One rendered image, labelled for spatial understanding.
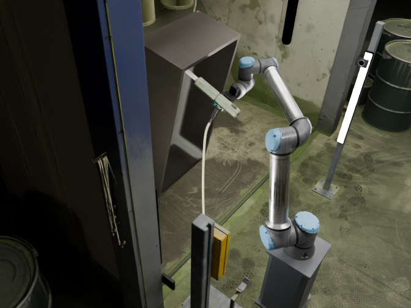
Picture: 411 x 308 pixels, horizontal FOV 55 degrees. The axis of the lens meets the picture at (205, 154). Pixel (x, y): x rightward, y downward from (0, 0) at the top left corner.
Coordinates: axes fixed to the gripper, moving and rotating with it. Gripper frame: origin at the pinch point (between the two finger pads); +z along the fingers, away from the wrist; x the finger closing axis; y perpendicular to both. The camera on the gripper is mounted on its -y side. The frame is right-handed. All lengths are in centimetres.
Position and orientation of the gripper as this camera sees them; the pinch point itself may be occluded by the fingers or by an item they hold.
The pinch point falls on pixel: (218, 104)
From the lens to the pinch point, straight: 225.2
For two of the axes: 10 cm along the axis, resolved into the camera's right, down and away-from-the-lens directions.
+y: -3.6, 5.6, 7.5
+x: -7.5, -6.5, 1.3
